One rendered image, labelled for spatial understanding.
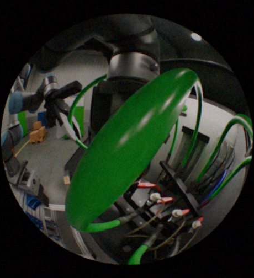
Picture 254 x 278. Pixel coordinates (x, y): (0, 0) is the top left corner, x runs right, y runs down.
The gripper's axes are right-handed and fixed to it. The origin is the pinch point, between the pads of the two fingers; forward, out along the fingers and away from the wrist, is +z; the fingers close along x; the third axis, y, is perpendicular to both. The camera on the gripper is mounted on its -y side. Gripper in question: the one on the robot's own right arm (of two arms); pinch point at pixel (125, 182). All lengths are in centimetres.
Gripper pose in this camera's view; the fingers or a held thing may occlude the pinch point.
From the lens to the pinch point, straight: 21.5
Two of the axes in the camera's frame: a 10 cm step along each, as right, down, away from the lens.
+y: -8.0, 1.2, -5.8
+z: -1.4, 9.2, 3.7
